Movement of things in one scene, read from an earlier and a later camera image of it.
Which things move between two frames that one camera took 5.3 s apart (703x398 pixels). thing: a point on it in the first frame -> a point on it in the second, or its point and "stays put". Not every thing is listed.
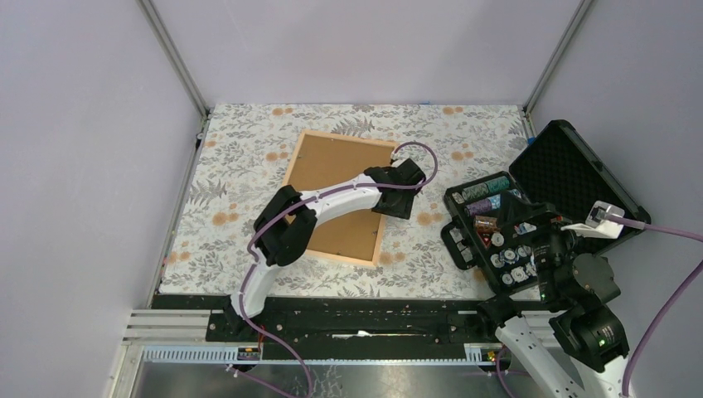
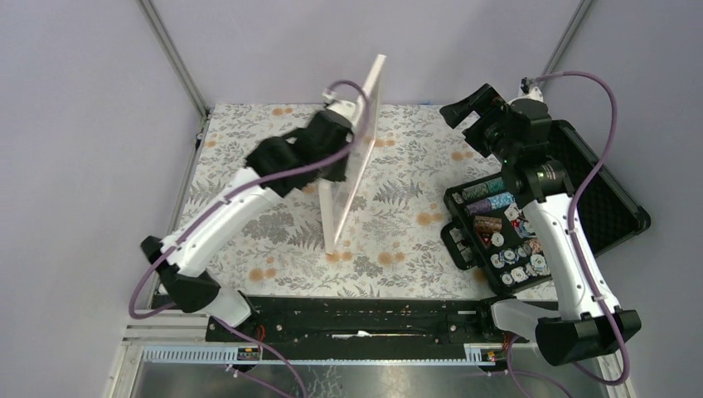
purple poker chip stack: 479,207 stays put
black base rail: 341,320 stays put
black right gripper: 545,219 -> 487,103
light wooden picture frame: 322,159 -> 338,197
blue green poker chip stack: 477,191 stays put
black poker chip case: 496,220 stays put
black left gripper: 400,211 -> 340,174
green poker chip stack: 497,184 stays put
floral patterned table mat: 354,196 stays put
